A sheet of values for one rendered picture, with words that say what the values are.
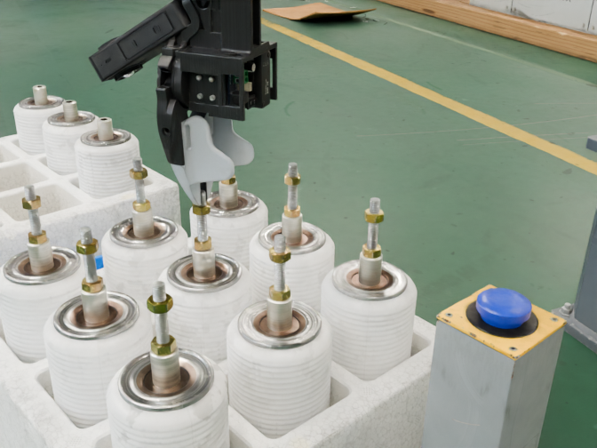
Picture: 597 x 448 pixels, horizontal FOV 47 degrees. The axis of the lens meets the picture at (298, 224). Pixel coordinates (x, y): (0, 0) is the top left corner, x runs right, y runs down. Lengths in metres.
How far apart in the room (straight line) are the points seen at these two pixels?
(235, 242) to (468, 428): 0.38
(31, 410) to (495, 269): 0.84
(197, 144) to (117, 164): 0.46
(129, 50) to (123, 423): 0.31
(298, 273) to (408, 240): 0.61
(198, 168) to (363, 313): 0.21
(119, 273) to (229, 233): 0.14
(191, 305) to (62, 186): 0.50
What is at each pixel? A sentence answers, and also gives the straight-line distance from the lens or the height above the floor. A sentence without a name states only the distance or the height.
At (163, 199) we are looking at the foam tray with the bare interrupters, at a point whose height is 0.16.
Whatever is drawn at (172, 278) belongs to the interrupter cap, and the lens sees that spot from 0.70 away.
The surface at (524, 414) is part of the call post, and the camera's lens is 0.58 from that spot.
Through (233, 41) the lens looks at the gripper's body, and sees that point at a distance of 0.59.
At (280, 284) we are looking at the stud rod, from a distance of 0.60.
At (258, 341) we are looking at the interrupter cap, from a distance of 0.60.
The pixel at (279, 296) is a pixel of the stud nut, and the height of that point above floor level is 0.29.
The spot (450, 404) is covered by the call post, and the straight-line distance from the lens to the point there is 0.58.
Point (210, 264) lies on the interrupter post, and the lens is 0.69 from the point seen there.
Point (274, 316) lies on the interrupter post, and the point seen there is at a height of 0.27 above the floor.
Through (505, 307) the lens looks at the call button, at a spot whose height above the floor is 0.33.
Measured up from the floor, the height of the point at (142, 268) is 0.23.
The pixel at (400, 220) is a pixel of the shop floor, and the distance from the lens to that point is 1.41.
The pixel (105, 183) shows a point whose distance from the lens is 1.08.
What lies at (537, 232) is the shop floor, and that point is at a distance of 1.43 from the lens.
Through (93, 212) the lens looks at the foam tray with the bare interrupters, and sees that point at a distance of 1.04.
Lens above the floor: 0.61
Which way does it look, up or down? 26 degrees down
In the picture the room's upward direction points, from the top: 1 degrees clockwise
